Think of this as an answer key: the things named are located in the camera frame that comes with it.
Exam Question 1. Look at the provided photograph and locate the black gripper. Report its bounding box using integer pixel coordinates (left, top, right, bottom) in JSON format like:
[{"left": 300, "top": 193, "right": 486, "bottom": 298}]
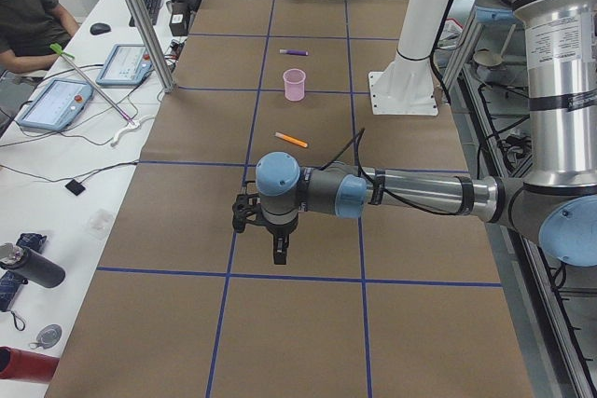
[{"left": 266, "top": 223, "right": 298, "bottom": 265}]

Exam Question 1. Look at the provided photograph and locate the purple highlighter pen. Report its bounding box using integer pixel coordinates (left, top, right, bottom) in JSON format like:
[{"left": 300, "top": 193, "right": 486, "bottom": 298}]
[{"left": 279, "top": 48, "right": 309, "bottom": 57}]

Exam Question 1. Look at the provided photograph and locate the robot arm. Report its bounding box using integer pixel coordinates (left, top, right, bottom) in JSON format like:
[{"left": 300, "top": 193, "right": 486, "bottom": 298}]
[{"left": 234, "top": 0, "right": 596, "bottom": 267}]

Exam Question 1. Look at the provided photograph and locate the orange highlighter pen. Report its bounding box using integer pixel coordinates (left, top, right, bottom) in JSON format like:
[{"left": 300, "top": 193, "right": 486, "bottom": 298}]
[{"left": 274, "top": 131, "right": 309, "bottom": 148}]

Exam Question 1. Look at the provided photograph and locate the pink mesh pen holder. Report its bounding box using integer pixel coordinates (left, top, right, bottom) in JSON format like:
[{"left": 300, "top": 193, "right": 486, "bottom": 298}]
[{"left": 283, "top": 68, "right": 306, "bottom": 102}]

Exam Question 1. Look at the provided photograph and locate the black cardboard box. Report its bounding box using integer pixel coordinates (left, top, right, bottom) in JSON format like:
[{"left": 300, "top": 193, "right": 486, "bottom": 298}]
[{"left": 169, "top": 0, "right": 196, "bottom": 37}]

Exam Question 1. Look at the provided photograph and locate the clear plastic lid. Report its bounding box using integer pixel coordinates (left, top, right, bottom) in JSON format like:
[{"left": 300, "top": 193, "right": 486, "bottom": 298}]
[{"left": 85, "top": 209, "right": 115, "bottom": 240}]

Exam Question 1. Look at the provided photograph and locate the far blue teach pendant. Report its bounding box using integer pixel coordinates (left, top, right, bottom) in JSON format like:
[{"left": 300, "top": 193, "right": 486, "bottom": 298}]
[{"left": 96, "top": 44, "right": 153, "bottom": 88}]

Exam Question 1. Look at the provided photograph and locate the blue teach pendant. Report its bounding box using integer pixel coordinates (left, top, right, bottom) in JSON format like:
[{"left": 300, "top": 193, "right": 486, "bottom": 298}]
[
  {"left": 96, "top": 44, "right": 153, "bottom": 88},
  {"left": 16, "top": 79, "right": 93, "bottom": 131}
]

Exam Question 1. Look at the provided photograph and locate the black computer mouse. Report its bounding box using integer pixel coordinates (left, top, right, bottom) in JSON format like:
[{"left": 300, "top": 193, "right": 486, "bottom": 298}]
[{"left": 90, "top": 22, "right": 111, "bottom": 35}]

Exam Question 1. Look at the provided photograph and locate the small black square device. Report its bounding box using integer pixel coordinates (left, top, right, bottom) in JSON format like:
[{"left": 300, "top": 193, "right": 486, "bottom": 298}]
[{"left": 64, "top": 179, "right": 86, "bottom": 197}]

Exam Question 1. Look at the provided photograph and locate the black water bottle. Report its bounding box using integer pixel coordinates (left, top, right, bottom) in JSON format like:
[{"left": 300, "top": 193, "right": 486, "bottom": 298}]
[{"left": 1, "top": 243, "right": 65, "bottom": 288}]

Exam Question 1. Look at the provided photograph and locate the round grey key fob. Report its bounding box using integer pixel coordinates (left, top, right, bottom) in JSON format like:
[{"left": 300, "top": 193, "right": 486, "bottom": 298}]
[{"left": 29, "top": 323, "right": 62, "bottom": 350}]

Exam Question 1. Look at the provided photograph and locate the reacher grabber tool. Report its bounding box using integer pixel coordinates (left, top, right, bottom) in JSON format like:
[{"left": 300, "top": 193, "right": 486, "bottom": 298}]
[{"left": 49, "top": 43, "right": 155, "bottom": 147}]

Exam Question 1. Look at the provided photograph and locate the near blue teach pendant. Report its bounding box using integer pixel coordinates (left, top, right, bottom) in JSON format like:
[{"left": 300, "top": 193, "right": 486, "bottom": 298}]
[{"left": 16, "top": 79, "right": 93, "bottom": 131}]

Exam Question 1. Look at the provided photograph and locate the person in green shirt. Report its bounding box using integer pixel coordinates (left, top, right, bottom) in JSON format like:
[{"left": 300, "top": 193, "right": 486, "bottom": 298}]
[{"left": 1, "top": 0, "right": 79, "bottom": 74}]

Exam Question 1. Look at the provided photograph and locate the folded blue umbrella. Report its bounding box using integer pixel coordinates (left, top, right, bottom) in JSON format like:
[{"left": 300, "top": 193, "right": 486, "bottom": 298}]
[{"left": 1, "top": 233, "right": 47, "bottom": 312}]

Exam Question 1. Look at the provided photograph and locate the red bottle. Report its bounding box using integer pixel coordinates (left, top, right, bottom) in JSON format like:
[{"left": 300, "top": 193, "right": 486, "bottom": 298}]
[{"left": 1, "top": 347, "right": 60, "bottom": 384}]

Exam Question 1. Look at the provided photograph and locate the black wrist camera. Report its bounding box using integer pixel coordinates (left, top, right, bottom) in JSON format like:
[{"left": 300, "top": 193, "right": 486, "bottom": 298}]
[{"left": 232, "top": 193, "right": 264, "bottom": 234}]

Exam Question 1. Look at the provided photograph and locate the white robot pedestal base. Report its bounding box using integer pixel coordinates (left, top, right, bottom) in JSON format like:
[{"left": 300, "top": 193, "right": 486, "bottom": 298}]
[{"left": 368, "top": 0, "right": 450, "bottom": 117}]

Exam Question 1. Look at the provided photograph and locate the aluminium frame post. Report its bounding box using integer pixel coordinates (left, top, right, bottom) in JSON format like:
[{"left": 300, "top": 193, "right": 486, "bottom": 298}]
[{"left": 125, "top": 0, "right": 174, "bottom": 93}]

